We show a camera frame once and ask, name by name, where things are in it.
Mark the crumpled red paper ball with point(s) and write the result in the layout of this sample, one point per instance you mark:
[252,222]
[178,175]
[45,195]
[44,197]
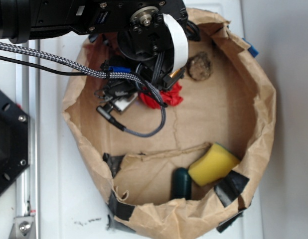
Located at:
[171,97]

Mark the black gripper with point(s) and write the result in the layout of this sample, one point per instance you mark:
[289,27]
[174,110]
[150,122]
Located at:
[153,45]

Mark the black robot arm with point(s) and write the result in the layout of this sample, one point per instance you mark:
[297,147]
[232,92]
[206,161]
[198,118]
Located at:
[24,20]

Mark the brown paper bag tray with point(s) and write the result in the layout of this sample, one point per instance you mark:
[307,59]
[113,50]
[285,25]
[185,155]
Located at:
[235,107]

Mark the brown rough rock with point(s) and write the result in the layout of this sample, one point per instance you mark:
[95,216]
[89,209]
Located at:
[199,66]

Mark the metal corner bracket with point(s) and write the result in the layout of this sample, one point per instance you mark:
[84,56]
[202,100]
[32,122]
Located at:
[23,228]

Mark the aluminium frame rail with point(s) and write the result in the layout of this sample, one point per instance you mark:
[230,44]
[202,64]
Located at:
[27,192]

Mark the white plastic board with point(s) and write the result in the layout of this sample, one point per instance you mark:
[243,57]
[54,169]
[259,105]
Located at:
[70,206]

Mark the dark green cylinder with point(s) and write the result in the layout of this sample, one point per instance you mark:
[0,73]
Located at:
[181,184]

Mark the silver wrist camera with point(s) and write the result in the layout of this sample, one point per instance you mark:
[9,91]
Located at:
[119,104]

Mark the yellow sponge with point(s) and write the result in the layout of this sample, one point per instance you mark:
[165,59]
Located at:
[215,164]

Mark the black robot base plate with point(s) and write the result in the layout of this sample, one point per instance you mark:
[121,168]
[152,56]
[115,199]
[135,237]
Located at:
[14,123]

